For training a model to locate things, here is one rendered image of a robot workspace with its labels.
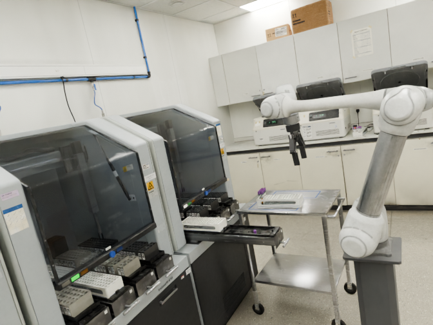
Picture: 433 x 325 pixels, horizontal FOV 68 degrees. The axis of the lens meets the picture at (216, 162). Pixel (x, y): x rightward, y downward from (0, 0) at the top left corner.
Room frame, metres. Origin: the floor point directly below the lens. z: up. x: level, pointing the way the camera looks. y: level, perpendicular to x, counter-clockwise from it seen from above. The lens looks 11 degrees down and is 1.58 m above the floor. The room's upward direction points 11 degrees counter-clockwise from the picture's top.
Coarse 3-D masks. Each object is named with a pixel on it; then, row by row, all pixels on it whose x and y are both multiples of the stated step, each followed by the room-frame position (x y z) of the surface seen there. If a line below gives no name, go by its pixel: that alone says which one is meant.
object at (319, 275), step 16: (272, 192) 2.38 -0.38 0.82; (288, 192) 2.30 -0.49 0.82; (304, 192) 2.23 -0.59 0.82; (320, 192) 2.17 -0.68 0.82; (336, 192) 2.10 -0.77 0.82; (240, 208) 2.15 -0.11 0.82; (256, 208) 2.09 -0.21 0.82; (272, 208) 2.03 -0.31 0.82; (288, 208) 1.98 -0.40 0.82; (304, 208) 1.92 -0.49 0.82; (320, 208) 1.87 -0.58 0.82; (240, 224) 2.11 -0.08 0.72; (272, 256) 2.41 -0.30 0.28; (288, 256) 2.36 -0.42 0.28; (304, 256) 2.31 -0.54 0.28; (272, 272) 2.17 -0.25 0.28; (288, 272) 2.13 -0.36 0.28; (304, 272) 2.09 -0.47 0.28; (320, 272) 2.05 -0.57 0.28; (336, 272) 2.02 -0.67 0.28; (304, 288) 1.91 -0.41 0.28; (320, 288) 1.87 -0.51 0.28; (352, 288) 2.13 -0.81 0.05; (256, 304) 2.10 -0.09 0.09; (336, 304) 1.79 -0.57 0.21; (336, 320) 1.79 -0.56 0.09
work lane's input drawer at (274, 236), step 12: (228, 228) 1.88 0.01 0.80; (240, 228) 1.85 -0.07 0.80; (252, 228) 1.81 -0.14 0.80; (264, 228) 1.78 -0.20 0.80; (276, 228) 1.71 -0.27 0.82; (192, 240) 1.92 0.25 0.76; (204, 240) 1.87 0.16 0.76; (216, 240) 1.82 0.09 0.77; (228, 240) 1.78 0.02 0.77; (240, 240) 1.74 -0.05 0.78; (252, 240) 1.70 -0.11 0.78; (264, 240) 1.66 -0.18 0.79; (276, 240) 1.65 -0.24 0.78; (288, 240) 1.68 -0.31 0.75
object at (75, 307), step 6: (84, 294) 1.28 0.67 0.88; (90, 294) 1.30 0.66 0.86; (72, 300) 1.25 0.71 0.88; (78, 300) 1.25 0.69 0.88; (84, 300) 1.27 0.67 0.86; (90, 300) 1.29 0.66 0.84; (66, 306) 1.22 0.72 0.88; (72, 306) 1.22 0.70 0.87; (78, 306) 1.24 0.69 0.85; (84, 306) 1.27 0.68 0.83; (72, 312) 1.22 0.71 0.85; (78, 312) 1.24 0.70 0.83
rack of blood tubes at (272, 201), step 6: (264, 198) 2.10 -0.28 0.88; (270, 198) 2.08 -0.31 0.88; (276, 198) 2.04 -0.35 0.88; (282, 198) 2.02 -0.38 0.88; (288, 198) 2.00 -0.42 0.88; (294, 198) 1.98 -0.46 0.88; (300, 198) 1.97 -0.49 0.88; (258, 204) 2.08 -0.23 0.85; (264, 204) 2.07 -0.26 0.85; (270, 204) 2.05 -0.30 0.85; (276, 204) 2.02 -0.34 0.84; (282, 204) 2.00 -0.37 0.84; (288, 204) 1.99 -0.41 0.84; (294, 204) 1.97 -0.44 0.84; (300, 204) 1.95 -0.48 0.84
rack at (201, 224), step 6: (186, 222) 1.97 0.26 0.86; (192, 222) 1.95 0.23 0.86; (198, 222) 1.92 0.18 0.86; (204, 222) 1.90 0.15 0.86; (210, 222) 1.88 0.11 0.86; (216, 222) 1.86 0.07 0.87; (222, 222) 1.87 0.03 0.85; (186, 228) 1.96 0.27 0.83; (192, 228) 1.93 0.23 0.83; (198, 228) 1.95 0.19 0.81; (204, 228) 1.95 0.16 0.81; (210, 228) 1.93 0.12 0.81; (216, 228) 1.83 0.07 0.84; (222, 228) 1.85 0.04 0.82
